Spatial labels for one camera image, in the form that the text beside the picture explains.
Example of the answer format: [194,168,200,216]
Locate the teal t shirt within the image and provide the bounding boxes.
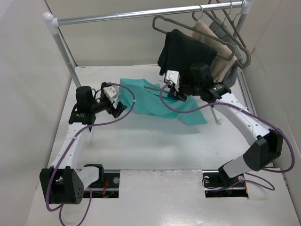
[119,77,208,127]

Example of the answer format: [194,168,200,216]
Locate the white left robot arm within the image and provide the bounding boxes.
[40,82,127,206]

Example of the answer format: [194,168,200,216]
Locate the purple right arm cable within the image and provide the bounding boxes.
[159,81,296,191]

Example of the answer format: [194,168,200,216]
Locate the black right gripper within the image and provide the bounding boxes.
[167,79,202,102]

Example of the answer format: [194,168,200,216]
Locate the black hanging garment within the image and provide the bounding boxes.
[158,29,217,78]

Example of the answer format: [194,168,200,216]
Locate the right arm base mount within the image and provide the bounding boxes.
[201,170,248,198]

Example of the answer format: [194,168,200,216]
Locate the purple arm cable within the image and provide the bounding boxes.
[46,82,136,226]
[159,81,296,191]

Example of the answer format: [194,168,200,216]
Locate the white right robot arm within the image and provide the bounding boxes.
[165,63,283,186]

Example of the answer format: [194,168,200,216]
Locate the aluminium rail right side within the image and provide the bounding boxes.
[237,69,257,115]

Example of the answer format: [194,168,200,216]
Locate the taupe hanger with grey garment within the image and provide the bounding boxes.
[206,0,249,50]

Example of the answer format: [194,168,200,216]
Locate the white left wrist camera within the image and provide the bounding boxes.
[103,85,120,104]

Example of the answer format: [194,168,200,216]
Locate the white metal clothes rack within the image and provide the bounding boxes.
[42,0,254,125]

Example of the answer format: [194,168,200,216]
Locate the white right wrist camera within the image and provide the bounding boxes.
[164,70,180,91]

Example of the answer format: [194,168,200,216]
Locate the taupe hanger with cream garment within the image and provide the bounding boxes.
[192,10,251,70]

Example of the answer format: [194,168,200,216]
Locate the cream ribbed garment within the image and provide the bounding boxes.
[191,32,237,82]

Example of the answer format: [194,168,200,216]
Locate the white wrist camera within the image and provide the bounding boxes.
[103,85,120,104]
[164,70,180,91]

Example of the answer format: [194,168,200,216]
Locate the grey hanging garment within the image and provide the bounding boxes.
[209,22,243,88]

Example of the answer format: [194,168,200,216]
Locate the taupe hanger with black garment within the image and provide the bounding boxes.
[152,16,235,61]

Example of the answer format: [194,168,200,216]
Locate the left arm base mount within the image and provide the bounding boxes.
[75,171,120,200]

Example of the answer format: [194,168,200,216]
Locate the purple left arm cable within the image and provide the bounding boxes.
[46,82,136,226]

